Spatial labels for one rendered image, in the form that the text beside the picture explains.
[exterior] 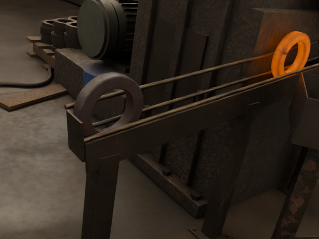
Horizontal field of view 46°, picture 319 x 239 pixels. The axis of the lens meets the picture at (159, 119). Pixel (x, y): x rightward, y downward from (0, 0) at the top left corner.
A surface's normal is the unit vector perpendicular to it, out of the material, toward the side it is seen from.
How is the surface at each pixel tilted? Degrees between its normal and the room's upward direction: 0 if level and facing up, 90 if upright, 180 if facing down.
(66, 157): 0
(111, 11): 45
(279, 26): 90
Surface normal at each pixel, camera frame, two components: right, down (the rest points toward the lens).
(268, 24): 0.62, 0.42
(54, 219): 0.15, -0.89
